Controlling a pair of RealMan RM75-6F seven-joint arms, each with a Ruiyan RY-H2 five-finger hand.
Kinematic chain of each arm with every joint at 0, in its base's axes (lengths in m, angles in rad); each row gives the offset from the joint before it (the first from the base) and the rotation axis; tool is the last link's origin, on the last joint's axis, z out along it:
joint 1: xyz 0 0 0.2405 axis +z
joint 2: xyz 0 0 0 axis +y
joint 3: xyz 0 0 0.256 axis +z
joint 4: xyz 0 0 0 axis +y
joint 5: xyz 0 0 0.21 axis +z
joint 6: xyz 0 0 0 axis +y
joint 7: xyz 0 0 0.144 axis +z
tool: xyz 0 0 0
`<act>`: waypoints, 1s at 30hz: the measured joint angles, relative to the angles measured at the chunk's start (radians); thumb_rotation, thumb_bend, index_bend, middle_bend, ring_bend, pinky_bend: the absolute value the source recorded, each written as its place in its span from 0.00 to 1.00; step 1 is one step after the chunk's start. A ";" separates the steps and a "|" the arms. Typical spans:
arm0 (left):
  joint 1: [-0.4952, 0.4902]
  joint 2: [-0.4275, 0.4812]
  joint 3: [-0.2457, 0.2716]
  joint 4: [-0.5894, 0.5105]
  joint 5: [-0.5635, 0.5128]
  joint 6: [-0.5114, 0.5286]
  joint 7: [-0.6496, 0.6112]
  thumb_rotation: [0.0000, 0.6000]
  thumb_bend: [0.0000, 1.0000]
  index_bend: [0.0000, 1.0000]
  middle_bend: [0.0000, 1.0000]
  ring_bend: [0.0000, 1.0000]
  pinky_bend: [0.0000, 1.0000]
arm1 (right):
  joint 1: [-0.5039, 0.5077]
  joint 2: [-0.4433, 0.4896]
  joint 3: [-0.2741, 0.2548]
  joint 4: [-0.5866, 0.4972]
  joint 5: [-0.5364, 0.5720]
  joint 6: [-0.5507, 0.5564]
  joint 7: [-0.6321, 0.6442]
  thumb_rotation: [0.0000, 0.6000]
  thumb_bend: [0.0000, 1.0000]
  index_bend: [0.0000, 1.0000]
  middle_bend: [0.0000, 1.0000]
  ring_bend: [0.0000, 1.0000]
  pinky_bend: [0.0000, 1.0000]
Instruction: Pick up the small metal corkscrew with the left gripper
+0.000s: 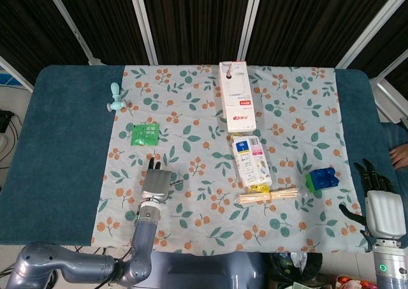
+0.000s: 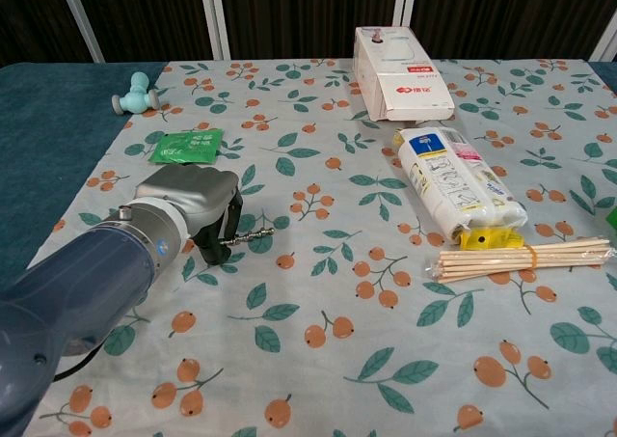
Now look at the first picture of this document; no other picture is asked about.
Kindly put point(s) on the teal table mat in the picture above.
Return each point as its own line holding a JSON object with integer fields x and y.
{"x": 60, "y": 155}

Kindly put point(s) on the blue and green toy block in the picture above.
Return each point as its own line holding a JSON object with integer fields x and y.
{"x": 322, "y": 179}

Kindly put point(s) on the person's hand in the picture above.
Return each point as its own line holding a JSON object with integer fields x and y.
{"x": 399, "y": 155}

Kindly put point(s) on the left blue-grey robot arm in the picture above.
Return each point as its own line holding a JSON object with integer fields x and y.
{"x": 95, "y": 257}

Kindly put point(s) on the green foil packet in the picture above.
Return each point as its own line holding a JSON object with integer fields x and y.
{"x": 145, "y": 134}

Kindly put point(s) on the floral patterned tablecloth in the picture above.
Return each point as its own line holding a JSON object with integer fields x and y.
{"x": 220, "y": 155}

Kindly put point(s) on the white plastic snack package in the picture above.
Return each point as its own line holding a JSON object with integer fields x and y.
{"x": 251, "y": 161}

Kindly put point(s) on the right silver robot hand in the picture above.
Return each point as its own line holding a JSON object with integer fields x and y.
{"x": 382, "y": 209}

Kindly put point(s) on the bundle of wooden sticks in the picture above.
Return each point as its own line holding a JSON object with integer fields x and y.
{"x": 269, "y": 196}

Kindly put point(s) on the white product box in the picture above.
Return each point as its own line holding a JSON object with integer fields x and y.
{"x": 237, "y": 96}

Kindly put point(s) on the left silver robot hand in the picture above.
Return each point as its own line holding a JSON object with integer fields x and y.
{"x": 155, "y": 183}

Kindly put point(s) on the blue-grey robot torso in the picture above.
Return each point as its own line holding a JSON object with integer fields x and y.
{"x": 210, "y": 270}

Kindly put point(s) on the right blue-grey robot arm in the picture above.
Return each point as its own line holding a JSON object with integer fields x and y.
{"x": 387, "y": 263}

